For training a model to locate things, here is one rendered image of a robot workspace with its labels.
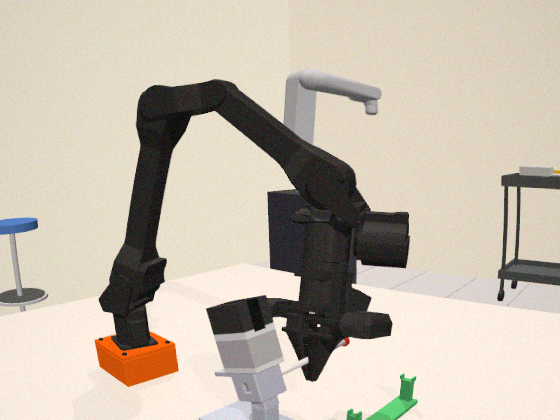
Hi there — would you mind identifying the white pin with red cap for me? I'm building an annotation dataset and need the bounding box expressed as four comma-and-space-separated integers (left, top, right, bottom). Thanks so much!
281, 337, 350, 375

